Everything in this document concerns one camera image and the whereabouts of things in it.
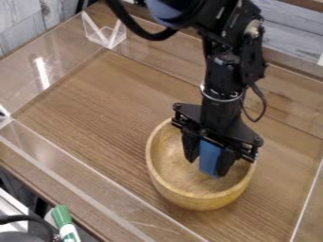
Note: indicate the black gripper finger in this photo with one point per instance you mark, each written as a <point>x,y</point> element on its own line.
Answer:
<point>189,140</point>
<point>225,160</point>

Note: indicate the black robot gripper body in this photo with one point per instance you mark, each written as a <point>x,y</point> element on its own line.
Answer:
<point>214,120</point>

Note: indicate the blue rectangular block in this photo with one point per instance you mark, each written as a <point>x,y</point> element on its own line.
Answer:
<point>208,158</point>

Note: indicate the brown wooden bowl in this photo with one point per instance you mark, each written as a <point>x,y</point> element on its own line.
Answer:
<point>177,180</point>

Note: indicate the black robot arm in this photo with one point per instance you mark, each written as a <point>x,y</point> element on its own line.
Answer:
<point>229,27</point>

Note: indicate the green white marker pen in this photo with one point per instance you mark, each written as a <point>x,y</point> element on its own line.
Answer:
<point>68,233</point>

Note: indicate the clear acrylic corner bracket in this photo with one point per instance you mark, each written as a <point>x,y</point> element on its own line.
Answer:
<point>108,37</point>

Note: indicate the clear acrylic tray wall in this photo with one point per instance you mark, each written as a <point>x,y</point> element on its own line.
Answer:
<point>102,207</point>

